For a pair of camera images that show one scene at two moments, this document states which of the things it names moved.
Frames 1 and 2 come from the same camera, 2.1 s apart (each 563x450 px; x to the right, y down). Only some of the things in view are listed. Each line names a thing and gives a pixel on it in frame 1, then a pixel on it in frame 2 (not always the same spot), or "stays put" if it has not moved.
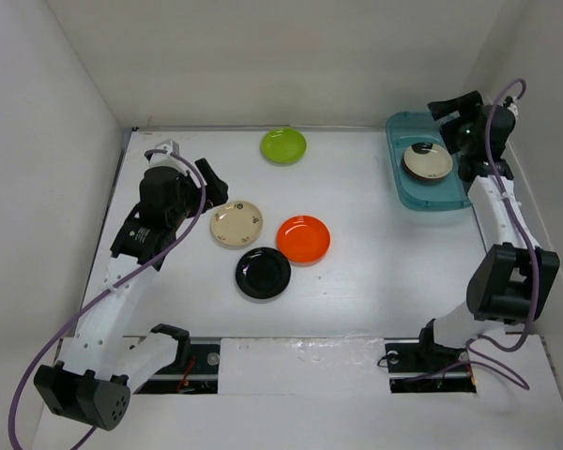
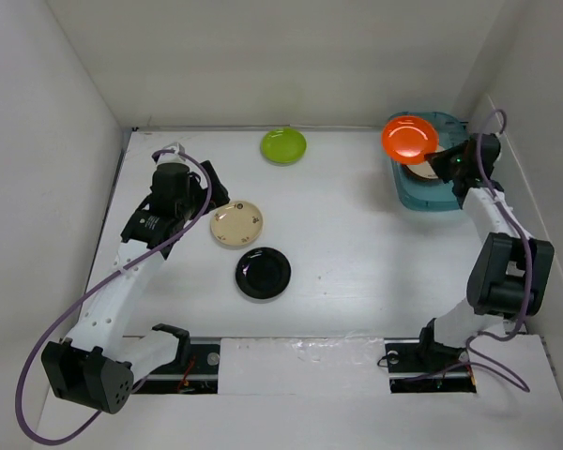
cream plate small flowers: (236, 223) stays put
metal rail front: (411, 370) stays put
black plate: (418, 177) stays put
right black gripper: (441, 109) → (437, 159)
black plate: (263, 273) stays put
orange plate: (303, 240) → (407, 140)
